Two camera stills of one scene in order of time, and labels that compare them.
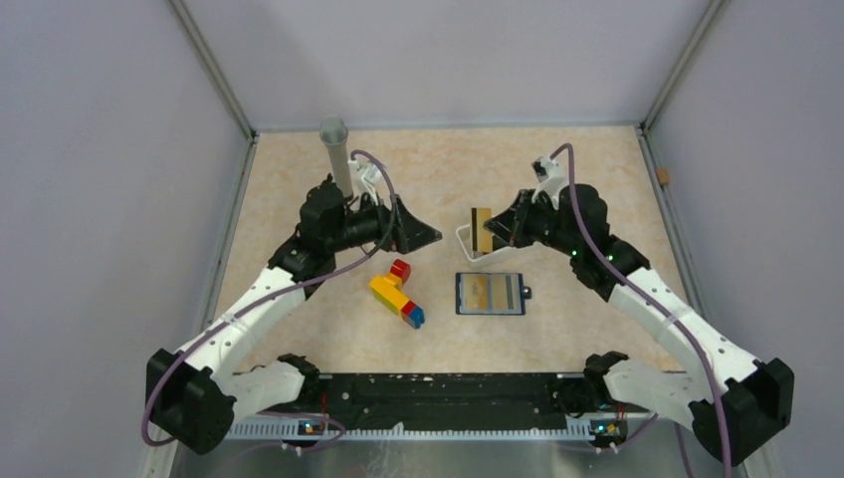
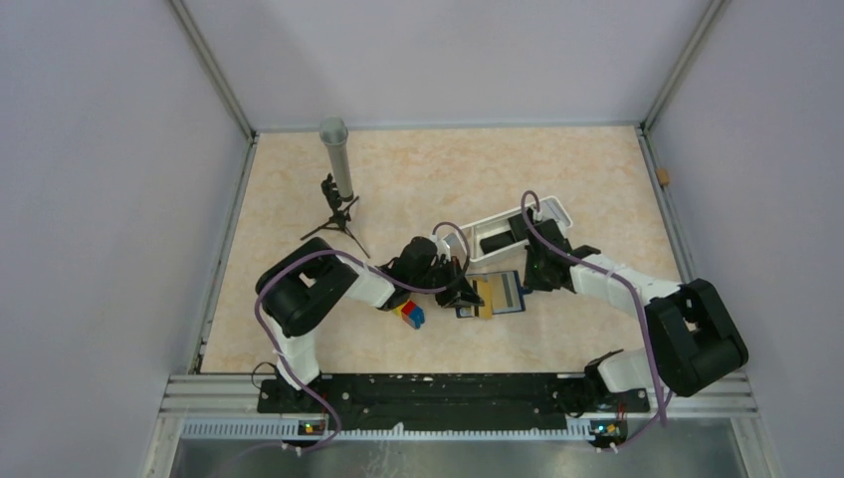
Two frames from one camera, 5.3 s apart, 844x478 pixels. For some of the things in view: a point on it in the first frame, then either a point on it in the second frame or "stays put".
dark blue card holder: [491, 294] stays put
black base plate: [452, 401] stays put
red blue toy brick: [413, 314] stays put
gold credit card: [506, 293] stays put
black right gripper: [510, 226] → [530, 280]
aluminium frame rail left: [245, 125] stays put
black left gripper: [407, 233] → [459, 293]
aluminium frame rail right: [644, 131] stays put
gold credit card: [482, 238] → [485, 292]
